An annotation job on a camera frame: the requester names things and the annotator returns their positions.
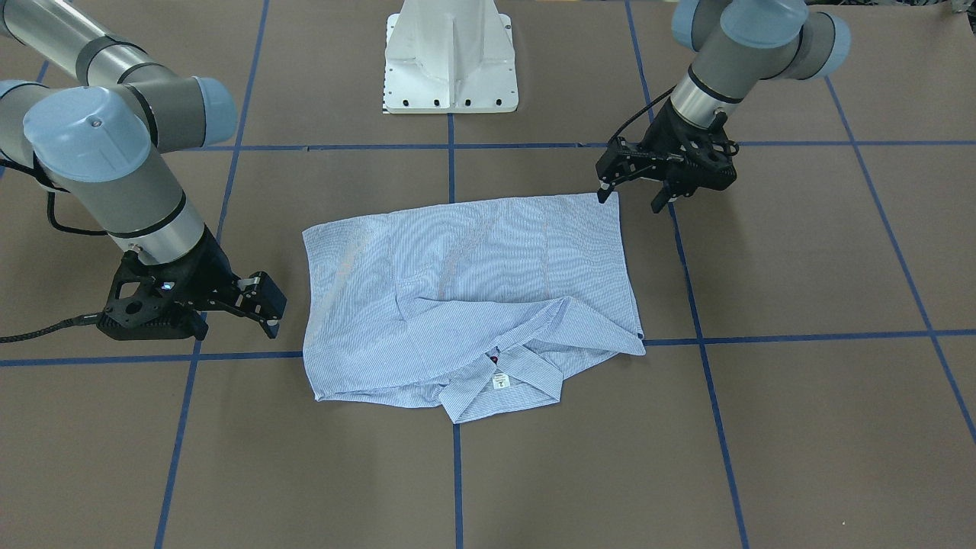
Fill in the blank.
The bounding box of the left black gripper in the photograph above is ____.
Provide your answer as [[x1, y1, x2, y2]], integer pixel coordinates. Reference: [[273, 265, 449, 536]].
[[595, 100, 739, 214]]

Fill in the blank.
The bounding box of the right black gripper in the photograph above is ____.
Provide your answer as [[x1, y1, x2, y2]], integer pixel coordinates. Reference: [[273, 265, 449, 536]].
[[120, 226, 288, 339]]

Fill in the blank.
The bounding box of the light blue striped shirt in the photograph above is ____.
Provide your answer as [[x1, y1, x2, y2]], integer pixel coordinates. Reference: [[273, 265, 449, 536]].
[[303, 194, 644, 424]]

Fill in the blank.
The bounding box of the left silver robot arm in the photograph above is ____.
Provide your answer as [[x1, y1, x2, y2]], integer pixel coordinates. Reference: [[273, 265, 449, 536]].
[[596, 1, 852, 213]]

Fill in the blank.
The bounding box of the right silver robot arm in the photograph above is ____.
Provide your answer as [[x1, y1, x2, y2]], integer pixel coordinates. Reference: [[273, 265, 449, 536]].
[[2, 1, 287, 344]]

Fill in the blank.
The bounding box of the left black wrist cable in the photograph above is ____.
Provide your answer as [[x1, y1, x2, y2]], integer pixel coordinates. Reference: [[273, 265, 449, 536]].
[[607, 85, 679, 153]]

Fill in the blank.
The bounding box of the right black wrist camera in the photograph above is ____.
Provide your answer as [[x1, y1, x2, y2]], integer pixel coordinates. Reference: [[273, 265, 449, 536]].
[[95, 265, 208, 341]]

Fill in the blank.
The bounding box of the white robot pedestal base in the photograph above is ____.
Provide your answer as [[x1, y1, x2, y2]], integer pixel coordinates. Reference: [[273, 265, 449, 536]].
[[381, 1, 520, 114]]

